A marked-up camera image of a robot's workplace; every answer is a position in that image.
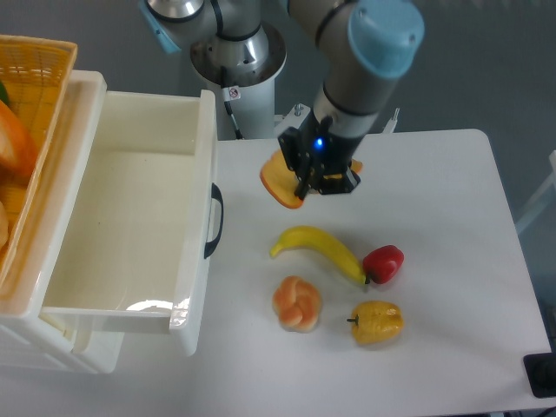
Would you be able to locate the black device at table edge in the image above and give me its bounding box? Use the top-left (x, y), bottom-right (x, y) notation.
top-left (523, 353), bottom-right (555, 398)

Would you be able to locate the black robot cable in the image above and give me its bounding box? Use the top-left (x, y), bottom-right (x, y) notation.
top-left (222, 64), bottom-right (244, 141)

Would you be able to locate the yellow toy banana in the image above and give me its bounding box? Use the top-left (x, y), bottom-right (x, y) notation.
top-left (269, 225), bottom-right (369, 286)

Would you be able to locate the red toy bell pepper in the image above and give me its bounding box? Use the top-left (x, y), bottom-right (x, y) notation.
top-left (362, 245), bottom-right (405, 284)

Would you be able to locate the white drawer cabinet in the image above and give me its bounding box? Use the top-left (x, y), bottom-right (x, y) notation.
top-left (1, 70), bottom-right (123, 374)

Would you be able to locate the upper white drawer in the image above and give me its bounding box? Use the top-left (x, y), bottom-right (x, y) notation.
top-left (43, 90), bottom-right (217, 356)

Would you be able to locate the orange toy bread slice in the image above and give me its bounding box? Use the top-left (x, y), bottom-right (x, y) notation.
top-left (259, 149), bottom-right (364, 210)

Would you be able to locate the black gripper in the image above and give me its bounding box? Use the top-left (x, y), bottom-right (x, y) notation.
top-left (278, 114), bottom-right (361, 200)

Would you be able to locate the black drawer handle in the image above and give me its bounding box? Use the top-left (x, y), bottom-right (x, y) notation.
top-left (203, 183), bottom-right (224, 259)

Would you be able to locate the orange woven plastic basket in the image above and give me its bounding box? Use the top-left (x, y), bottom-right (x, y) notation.
top-left (1, 35), bottom-right (77, 299)

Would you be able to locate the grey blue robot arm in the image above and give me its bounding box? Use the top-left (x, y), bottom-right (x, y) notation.
top-left (140, 1), bottom-right (424, 209)

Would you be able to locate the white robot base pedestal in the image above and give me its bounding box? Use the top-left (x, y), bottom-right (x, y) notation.
top-left (190, 22), bottom-right (287, 141)

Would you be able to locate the yellow toy bell pepper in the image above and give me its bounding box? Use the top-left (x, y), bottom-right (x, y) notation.
top-left (347, 301), bottom-right (405, 345)

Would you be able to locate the knotted toy bread roll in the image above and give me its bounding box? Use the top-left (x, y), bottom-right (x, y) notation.
top-left (272, 275), bottom-right (322, 333)

